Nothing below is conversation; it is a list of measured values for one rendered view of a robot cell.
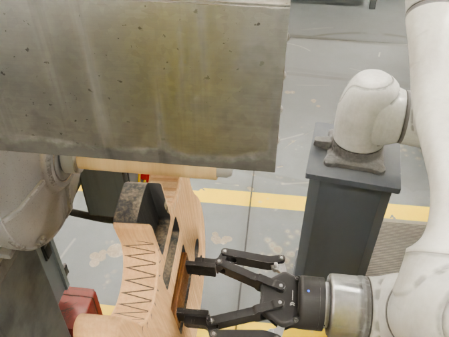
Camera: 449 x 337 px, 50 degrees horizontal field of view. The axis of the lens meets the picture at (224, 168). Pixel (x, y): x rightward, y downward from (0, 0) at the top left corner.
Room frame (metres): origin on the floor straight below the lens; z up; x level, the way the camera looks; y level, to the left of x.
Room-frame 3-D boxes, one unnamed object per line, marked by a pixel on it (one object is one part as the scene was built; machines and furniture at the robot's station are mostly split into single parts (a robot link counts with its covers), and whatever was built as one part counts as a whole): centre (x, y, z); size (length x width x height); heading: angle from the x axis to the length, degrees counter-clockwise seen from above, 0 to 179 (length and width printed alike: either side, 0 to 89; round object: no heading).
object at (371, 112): (1.16, -0.42, 0.87); 0.18 x 0.16 x 0.22; 77
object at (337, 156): (1.17, -0.39, 0.73); 0.22 x 0.18 x 0.06; 75
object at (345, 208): (1.16, -0.41, 0.35); 0.28 x 0.28 x 0.70; 75
